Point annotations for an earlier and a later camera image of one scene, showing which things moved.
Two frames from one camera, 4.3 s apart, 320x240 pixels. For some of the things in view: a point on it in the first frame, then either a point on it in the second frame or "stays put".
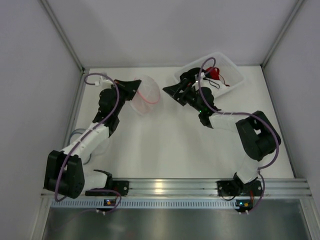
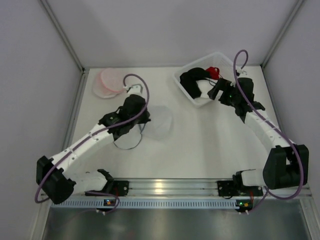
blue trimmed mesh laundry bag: (100, 149) to (159, 126)
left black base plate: (115, 188) stays put
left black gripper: (122, 90) to (141, 119)
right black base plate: (228, 188) stays put
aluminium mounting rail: (200, 188) stays put
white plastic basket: (229, 73) stays put
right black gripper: (183, 91) to (215, 90)
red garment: (214, 72) stays put
